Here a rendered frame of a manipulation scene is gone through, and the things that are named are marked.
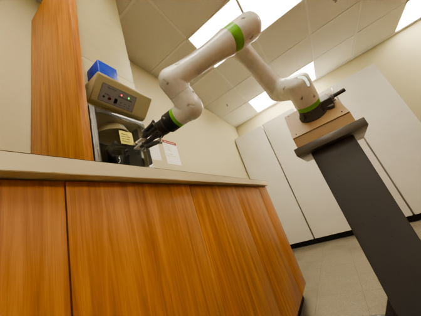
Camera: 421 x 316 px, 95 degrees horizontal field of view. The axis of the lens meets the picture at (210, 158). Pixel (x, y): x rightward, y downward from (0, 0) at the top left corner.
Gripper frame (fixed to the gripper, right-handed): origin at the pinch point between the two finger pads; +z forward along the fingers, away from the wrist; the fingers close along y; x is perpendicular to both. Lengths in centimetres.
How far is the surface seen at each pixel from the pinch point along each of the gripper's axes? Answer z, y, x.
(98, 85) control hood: -2.0, 26.1, 19.4
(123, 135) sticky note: 4.3, 5.9, 5.3
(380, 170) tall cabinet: -134, -48, -290
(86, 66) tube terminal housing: 5.6, 44.9, 19.3
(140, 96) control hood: -4.8, 28.9, -2.7
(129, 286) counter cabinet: -21, -56, 32
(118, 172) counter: -24.4, -28.8, 32.0
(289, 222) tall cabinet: 11, -79, -290
